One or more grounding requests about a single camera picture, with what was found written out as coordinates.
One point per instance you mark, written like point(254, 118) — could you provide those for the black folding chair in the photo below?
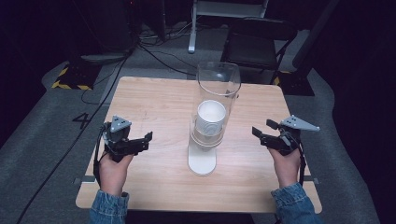
point(253, 49)

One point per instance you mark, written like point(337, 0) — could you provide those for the person's right hand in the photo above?
point(286, 168)

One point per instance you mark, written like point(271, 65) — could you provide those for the dark slanted stand pole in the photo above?
point(314, 34)

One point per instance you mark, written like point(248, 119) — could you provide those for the black yellow-striped stand base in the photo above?
point(74, 77)
point(295, 84)

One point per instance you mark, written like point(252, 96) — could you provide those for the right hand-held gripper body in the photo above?
point(288, 137)

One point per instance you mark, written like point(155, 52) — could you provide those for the person's left hand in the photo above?
point(113, 174)

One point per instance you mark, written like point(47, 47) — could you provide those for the white paper cup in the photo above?
point(211, 119)

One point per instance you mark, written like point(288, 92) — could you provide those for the white metal stand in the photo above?
point(218, 7)

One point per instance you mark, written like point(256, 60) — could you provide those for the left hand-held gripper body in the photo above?
point(120, 141)

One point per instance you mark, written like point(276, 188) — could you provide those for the clear tube cup dispenser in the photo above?
point(202, 155)

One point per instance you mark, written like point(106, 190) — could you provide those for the grey tape strip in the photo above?
point(311, 179)
point(84, 179)

